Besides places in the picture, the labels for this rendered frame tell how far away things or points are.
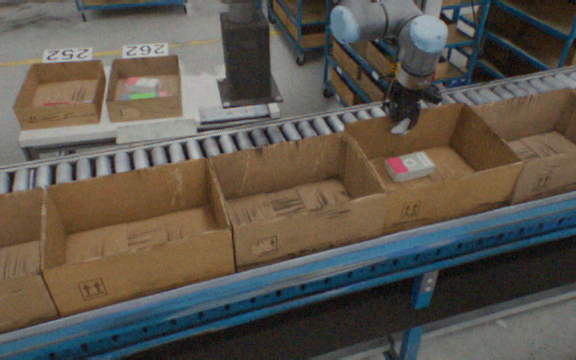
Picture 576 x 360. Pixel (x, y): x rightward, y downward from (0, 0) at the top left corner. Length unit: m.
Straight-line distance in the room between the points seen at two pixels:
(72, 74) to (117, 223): 1.19
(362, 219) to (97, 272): 0.62
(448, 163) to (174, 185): 0.83
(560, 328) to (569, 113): 1.01
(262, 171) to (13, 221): 0.64
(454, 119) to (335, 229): 0.59
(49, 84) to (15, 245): 1.18
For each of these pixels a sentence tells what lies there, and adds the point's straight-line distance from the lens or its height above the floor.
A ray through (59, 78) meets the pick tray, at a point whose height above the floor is 0.77.
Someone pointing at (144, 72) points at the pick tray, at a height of 0.78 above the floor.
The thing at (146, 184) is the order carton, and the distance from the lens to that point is 1.42.
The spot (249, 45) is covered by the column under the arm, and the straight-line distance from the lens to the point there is 2.13.
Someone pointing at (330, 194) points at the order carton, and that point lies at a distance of 1.50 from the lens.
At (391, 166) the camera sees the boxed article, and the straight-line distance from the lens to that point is 1.55.
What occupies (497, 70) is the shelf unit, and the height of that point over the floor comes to 0.34.
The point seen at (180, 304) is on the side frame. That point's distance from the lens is 1.22.
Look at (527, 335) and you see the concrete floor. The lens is 2.46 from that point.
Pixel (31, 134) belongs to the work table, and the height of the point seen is 0.75.
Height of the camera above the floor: 1.85
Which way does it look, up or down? 38 degrees down
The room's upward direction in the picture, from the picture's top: straight up
